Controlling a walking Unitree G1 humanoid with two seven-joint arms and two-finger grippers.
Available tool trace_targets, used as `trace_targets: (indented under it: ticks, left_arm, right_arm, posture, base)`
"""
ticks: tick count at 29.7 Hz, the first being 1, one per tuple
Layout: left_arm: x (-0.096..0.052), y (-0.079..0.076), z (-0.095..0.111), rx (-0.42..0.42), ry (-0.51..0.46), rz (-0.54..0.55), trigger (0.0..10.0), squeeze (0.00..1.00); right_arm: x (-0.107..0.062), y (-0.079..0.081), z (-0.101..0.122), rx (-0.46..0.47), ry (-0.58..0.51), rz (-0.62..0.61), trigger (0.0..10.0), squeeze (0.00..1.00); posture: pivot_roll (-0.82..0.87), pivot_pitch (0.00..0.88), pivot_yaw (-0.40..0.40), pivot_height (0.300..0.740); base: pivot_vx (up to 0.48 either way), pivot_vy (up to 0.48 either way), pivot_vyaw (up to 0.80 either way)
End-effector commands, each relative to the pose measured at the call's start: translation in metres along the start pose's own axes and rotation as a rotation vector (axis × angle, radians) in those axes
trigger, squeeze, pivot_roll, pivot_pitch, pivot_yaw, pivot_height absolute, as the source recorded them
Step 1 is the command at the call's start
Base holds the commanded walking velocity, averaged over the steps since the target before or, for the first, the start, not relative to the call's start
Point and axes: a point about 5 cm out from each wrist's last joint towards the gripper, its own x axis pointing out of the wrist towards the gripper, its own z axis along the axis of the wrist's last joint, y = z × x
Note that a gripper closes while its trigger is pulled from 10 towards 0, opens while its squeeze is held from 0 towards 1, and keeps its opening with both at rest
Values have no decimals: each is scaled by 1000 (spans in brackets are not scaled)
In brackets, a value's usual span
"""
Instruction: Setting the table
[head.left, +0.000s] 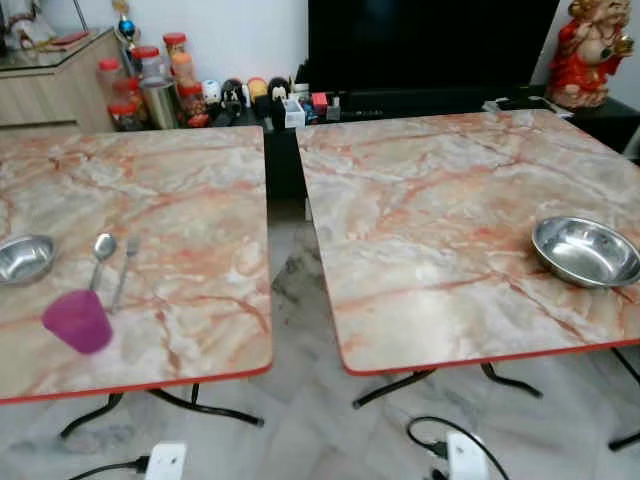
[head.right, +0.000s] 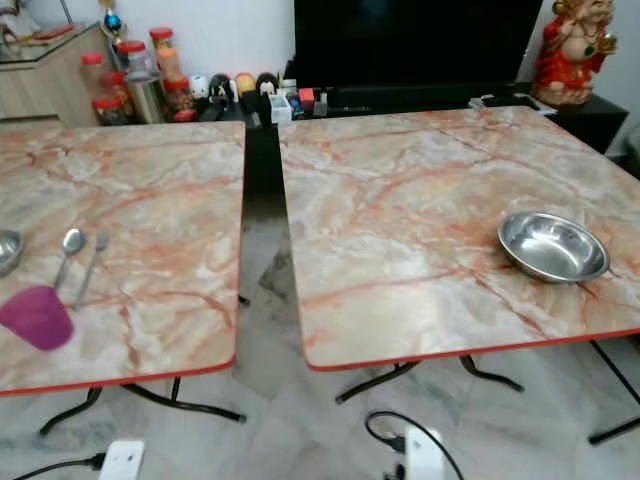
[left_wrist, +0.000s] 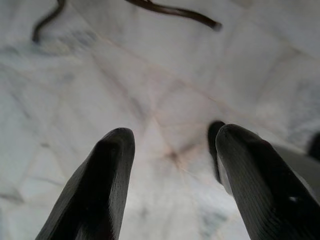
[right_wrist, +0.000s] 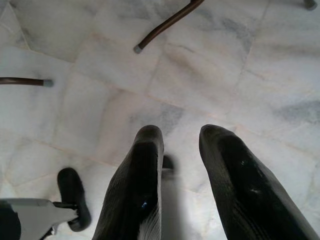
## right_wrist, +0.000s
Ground black robot left foot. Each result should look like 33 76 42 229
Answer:
56 167 92 232

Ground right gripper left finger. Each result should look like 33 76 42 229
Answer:
91 124 165 240

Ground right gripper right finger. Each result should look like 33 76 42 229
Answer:
199 124 314 240

